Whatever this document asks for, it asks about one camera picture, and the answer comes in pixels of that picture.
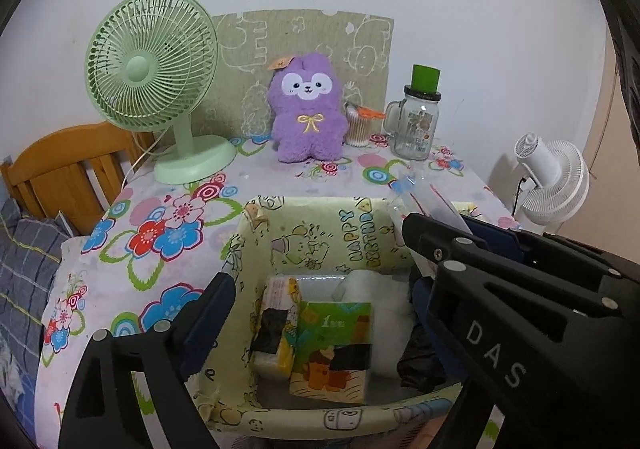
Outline clear plastic bag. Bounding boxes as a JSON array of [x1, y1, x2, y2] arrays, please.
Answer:
[[387, 169, 473, 237]]

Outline glass jar mug green lid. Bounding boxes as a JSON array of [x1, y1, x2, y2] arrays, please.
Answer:
[[384, 64, 443, 161]]

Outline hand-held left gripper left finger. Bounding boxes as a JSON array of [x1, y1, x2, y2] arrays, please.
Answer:
[[57, 270, 238, 449]]

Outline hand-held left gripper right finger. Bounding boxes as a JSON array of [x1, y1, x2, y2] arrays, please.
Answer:
[[407, 276, 501, 449]]

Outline grey plaid bedding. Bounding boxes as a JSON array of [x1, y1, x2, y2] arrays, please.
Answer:
[[0, 199, 73, 410]]

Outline yellow printed fabric storage box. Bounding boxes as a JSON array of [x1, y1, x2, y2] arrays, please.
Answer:
[[192, 194, 481, 442]]

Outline wooden bed headboard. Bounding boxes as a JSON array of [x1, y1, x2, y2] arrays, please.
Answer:
[[0, 122, 156, 235]]

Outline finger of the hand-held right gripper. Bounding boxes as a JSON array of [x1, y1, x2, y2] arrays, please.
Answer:
[[401, 212, 640, 449], [467, 216, 640, 276]]

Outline purple plush toy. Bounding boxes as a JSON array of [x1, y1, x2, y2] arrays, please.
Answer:
[[267, 53, 348, 164]]

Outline green desk fan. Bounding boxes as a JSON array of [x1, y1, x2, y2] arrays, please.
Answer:
[[85, 0, 237, 186]]

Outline green tissue pack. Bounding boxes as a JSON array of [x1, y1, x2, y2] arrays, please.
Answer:
[[289, 301, 375, 405]]

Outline black fan cable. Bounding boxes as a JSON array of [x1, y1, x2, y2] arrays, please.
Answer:
[[510, 176, 531, 215]]

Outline white circulator fan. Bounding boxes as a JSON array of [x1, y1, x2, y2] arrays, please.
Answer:
[[514, 132, 591, 230]]

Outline cotton swab container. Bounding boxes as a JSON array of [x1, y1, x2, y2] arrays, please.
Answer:
[[344, 102, 388, 148]]

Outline white fan cable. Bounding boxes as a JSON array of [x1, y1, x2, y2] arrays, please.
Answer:
[[120, 132, 161, 190]]

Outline dark cloth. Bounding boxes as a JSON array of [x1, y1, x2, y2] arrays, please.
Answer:
[[397, 334, 448, 392]]

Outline yellow tissue pack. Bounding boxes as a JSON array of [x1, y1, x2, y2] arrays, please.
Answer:
[[250, 274, 303, 380]]

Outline beige cabinet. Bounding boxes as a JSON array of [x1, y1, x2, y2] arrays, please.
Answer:
[[547, 0, 640, 255]]

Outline floral tablecloth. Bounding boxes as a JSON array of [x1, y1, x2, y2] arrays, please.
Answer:
[[35, 134, 523, 449]]

